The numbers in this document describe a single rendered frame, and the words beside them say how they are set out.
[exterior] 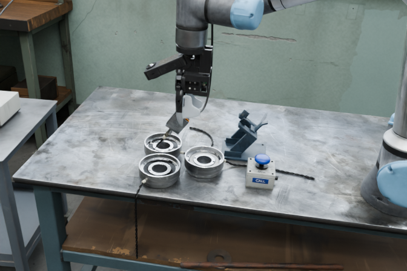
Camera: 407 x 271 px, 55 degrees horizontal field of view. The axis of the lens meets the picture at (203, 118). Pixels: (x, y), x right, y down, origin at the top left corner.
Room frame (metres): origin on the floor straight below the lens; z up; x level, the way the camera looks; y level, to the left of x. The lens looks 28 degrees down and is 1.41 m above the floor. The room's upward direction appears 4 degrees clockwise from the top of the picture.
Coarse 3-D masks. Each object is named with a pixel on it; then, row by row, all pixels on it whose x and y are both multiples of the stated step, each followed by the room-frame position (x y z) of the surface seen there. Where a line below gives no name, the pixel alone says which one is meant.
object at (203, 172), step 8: (192, 152) 0.91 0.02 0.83; (208, 152) 0.92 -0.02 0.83; (216, 152) 0.92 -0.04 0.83; (200, 160) 0.90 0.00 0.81; (208, 160) 0.90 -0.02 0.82; (192, 168) 0.84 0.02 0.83; (200, 168) 0.83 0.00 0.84; (208, 168) 0.83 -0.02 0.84; (216, 168) 0.84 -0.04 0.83; (200, 176) 0.83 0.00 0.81; (208, 176) 0.84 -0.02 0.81
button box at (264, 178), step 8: (248, 160) 0.87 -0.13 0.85; (272, 160) 0.87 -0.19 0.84; (248, 168) 0.83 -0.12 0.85; (256, 168) 0.83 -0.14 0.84; (264, 168) 0.83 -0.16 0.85; (272, 168) 0.84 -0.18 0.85; (248, 176) 0.81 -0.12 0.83; (256, 176) 0.81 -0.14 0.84; (264, 176) 0.81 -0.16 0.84; (272, 176) 0.81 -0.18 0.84; (248, 184) 0.81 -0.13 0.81; (256, 184) 0.81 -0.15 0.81; (264, 184) 0.81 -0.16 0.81; (272, 184) 0.81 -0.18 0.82
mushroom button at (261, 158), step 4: (256, 156) 0.85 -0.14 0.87; (260, 156) 0.84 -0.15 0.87; (264, 156) 0.85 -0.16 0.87; (268, 156) 0.85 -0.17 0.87; (256, 160) 0.83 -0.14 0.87; (260, 160) 0.83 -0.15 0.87; (264, 160) 0.83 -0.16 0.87; (268, 160) 0.83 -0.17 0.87; (260, 164) 0.83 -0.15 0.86; (264, 164) 0.82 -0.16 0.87
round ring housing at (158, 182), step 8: (144, 160) 0.85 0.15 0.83; (176, 160) 0.85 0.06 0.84; (152, 168) 0.83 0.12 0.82; (160, 168) 0.85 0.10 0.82; (168, 168) 0.83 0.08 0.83; (176, 168) 0.83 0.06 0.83; (144, 176) 0.78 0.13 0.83; (152, 176) 0.78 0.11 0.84; (160, 176) 0.78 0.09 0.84; (168, 176) 0.78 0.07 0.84; (176, 176) 0.80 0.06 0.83; (152, 184) 0.78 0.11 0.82; (160, 184) 0.77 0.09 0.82; (168, 184) 0.79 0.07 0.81
